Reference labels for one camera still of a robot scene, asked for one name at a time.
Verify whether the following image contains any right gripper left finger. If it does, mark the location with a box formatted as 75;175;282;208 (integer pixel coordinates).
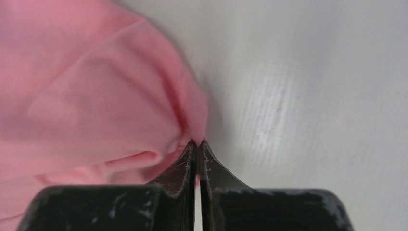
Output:
149;141;197;231

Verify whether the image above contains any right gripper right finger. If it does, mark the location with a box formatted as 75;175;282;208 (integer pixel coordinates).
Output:
197;140;251;231

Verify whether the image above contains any pink t-shirt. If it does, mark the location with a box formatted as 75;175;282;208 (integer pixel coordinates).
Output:
0;0;208;231

